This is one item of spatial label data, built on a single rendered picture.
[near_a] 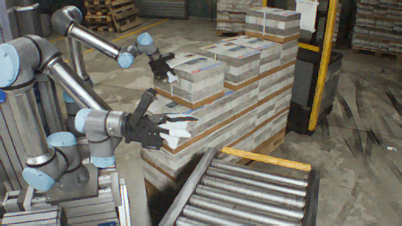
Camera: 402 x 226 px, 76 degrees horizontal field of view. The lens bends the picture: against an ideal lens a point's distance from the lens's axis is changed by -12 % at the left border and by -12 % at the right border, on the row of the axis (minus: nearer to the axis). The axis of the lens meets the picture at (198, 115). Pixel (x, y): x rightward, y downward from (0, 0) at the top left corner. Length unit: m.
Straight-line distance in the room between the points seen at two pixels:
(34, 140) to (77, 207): 0.44
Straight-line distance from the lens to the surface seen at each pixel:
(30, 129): 1.03
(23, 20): 1.30
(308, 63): 3.10
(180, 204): 1.17
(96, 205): 1.35
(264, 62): 2.22
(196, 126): 1.79
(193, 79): 1.66
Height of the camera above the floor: 1.64
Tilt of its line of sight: 29 degrees down
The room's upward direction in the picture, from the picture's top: straight up
